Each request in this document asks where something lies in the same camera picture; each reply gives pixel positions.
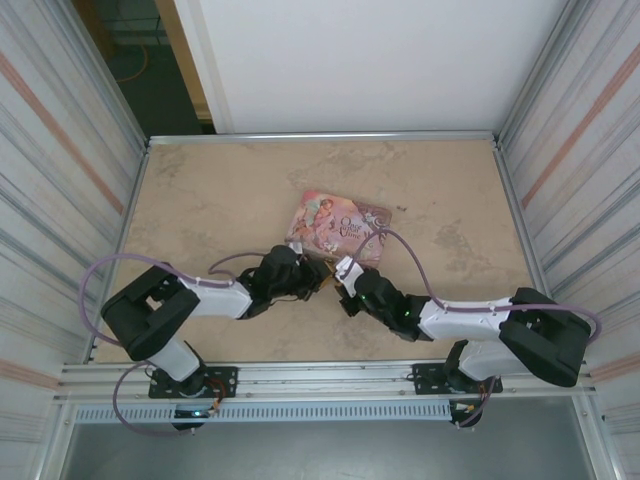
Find orange floor cable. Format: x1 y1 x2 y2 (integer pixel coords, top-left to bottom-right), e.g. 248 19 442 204
116 43 152 84

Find wooden door frame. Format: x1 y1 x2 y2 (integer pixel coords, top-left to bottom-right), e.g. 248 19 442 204
160 0 234 135

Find grey slotted cable duct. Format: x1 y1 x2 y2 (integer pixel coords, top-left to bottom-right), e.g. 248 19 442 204
72 399 454 424

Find purple cable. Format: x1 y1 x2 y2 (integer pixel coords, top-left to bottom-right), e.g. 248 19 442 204
82 252 269 440
343 227 603 430

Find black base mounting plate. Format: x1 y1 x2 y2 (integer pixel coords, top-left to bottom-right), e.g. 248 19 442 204
411 362 503 397
148 366 239 400

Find long aluminium mounting rail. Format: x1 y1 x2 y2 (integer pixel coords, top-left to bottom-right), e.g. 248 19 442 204
58 355 599 402

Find short aluminium table rail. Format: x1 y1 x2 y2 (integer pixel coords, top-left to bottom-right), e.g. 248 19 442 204
146 130 502 148

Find pink illustrated tin box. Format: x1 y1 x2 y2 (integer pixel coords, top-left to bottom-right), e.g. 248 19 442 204
283 188 394 269

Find grey metal shelf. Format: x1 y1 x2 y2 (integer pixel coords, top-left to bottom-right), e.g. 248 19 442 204
58 397 604 480

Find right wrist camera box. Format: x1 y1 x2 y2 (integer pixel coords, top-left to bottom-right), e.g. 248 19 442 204
333 254 377 297

